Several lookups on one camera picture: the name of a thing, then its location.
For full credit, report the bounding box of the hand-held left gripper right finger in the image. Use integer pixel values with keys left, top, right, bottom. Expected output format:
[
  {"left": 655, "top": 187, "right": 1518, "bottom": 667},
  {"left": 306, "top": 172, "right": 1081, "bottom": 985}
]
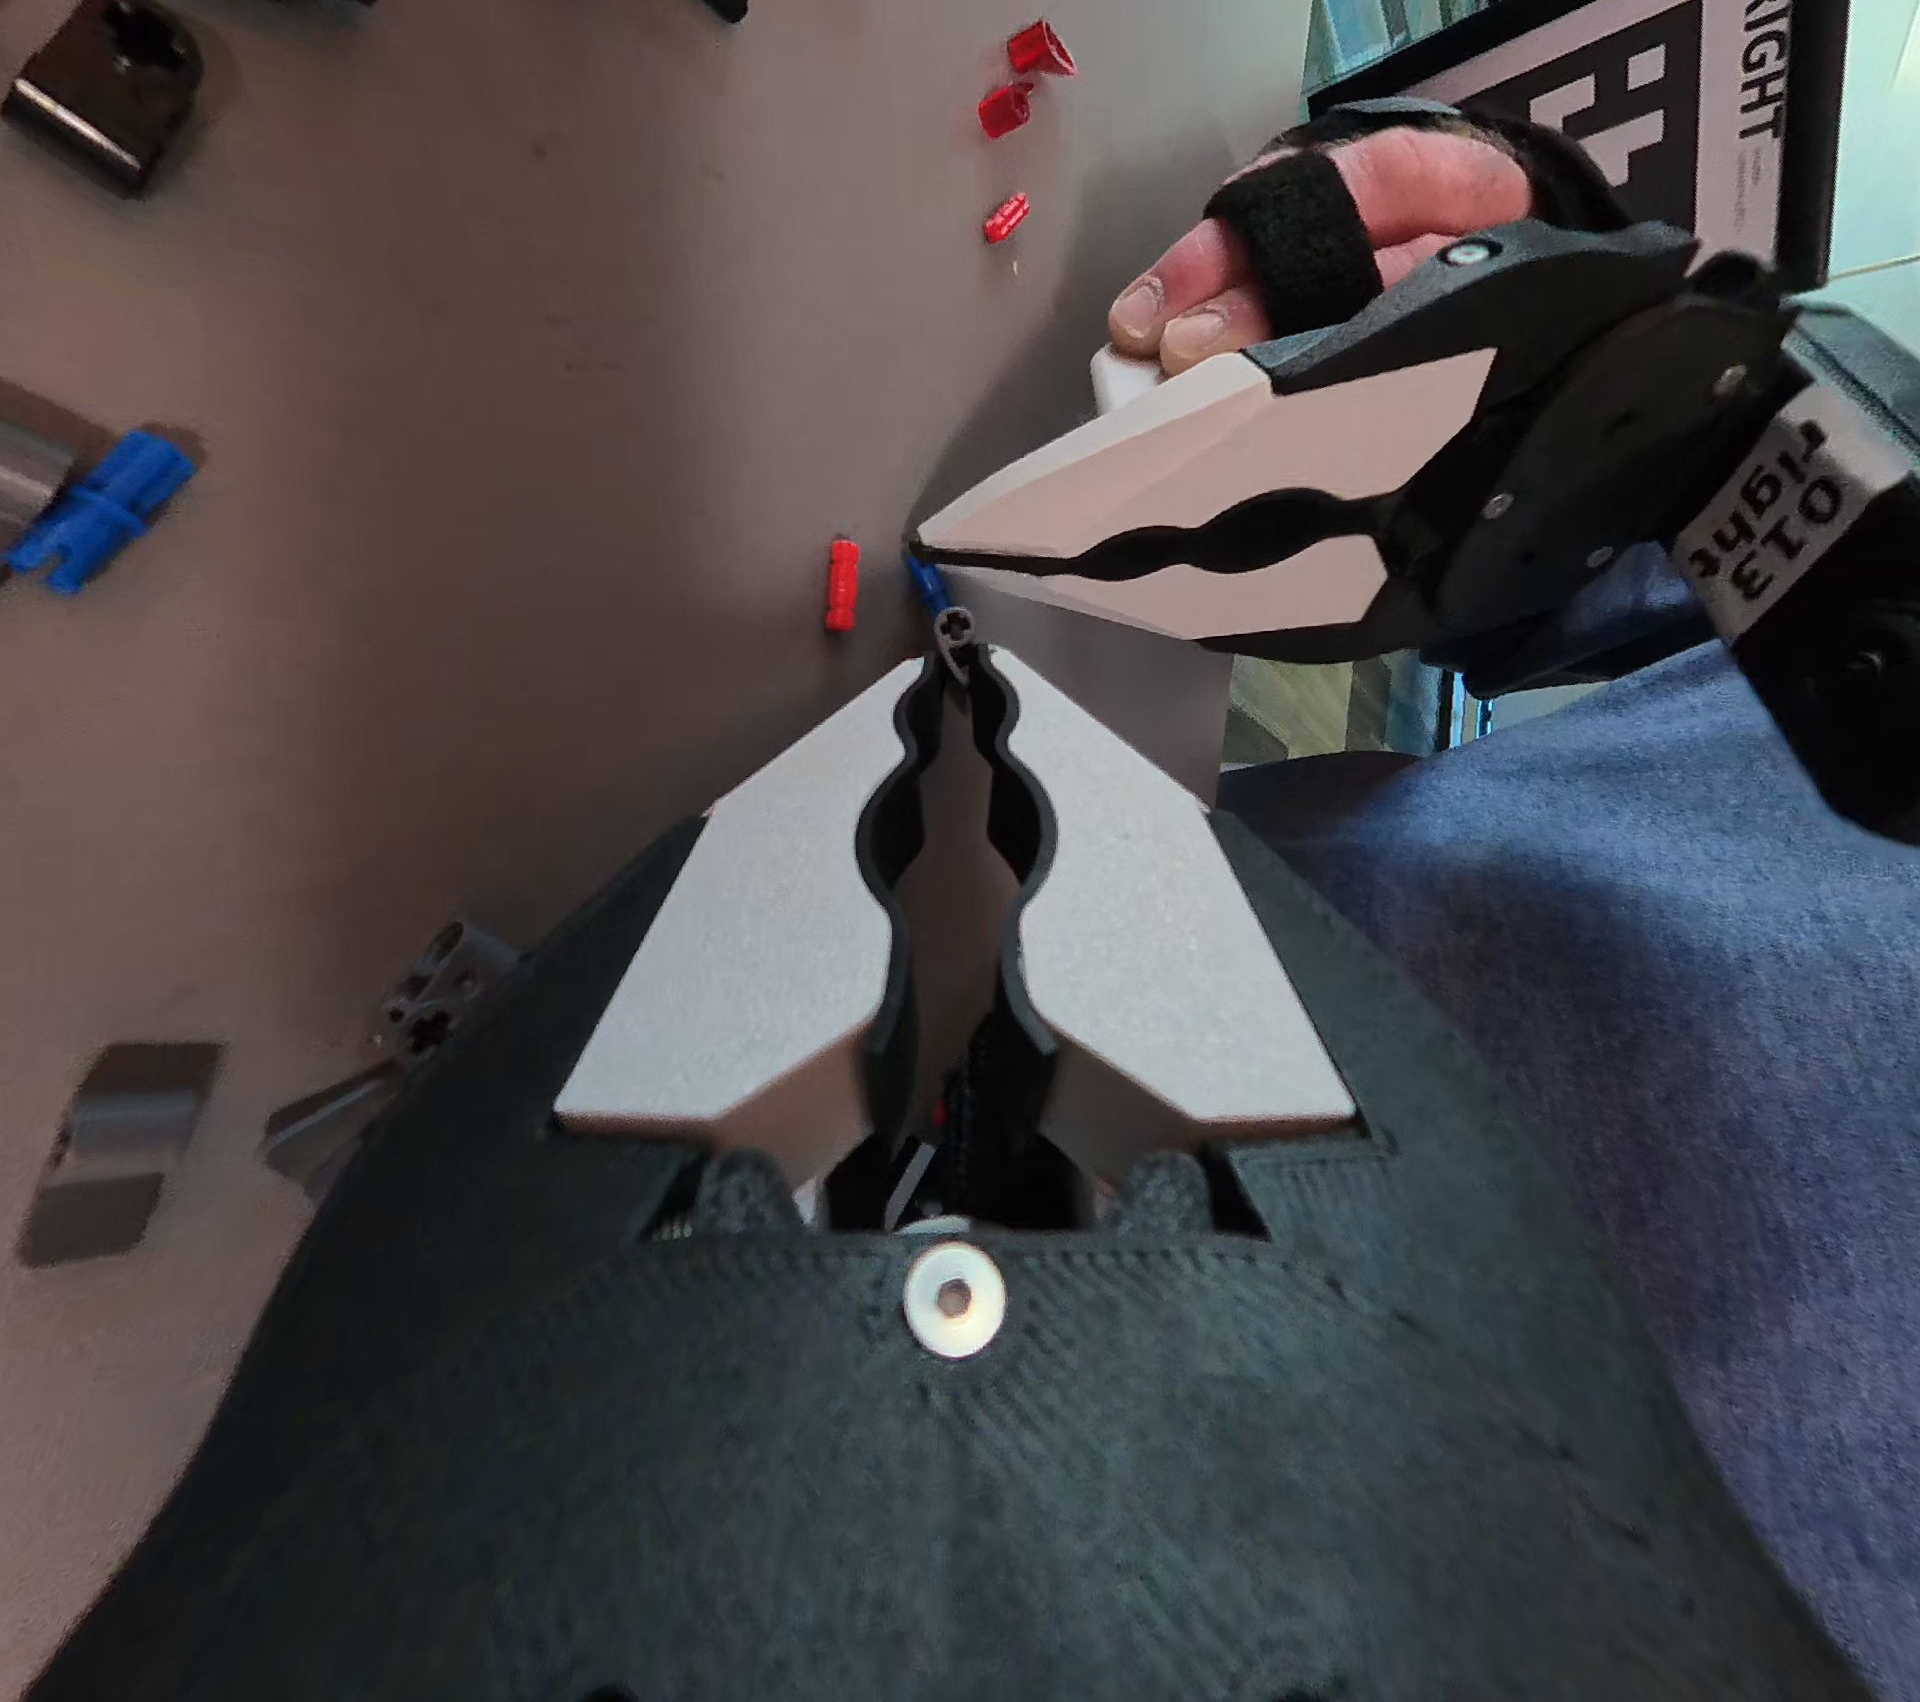
[{"left": 960, "top": 645, "right": 1363, "bottom": 1233}]

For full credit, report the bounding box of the person's right hand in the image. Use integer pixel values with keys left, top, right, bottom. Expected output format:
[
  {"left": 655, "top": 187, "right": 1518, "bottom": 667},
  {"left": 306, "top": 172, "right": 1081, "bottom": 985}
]
[{"left": 1110, "top": 127, "right": 1537, "bottom": 373}]

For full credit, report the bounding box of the blue lego pin connector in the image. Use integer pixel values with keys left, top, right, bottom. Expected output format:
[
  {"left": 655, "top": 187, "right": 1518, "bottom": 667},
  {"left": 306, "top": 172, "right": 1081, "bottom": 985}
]
[{"left": 5, "top": 429, "right": 201, "bottom": 598}]

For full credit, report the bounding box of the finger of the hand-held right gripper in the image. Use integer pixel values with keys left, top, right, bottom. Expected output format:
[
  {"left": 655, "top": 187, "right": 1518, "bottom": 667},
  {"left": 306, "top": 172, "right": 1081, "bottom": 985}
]
[
  {"left": 919, "top": 525, "right": 1405, "bottom": 653},
  {"left": 907, "top": 356, "right": 1499, "bottom": 568}
]

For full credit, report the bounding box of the dark grey lego connector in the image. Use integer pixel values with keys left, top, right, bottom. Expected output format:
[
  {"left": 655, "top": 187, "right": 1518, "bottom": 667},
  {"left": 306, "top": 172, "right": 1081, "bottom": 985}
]
[{"left": 373, "top": 918, "right": 517, "bottom": 1063}]

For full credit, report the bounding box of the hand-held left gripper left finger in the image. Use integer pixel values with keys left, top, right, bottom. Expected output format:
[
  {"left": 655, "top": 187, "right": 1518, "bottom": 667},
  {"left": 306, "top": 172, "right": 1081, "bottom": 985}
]
[{"left": 553, "top": 648, "right": 963, "bottom": 1233}]

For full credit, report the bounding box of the black lego brick with hole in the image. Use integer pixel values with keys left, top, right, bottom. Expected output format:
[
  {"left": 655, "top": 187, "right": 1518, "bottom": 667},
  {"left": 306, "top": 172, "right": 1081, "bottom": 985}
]
[{"left": 0, "top": 0, "right": 206, "bottom": 201}]

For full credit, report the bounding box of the grey lego piece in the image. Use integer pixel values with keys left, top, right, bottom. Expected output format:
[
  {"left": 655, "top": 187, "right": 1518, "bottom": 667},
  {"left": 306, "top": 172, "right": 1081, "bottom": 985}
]
[{"left": 258, "top": 1068, "right": 396, "bottom": 1203}]

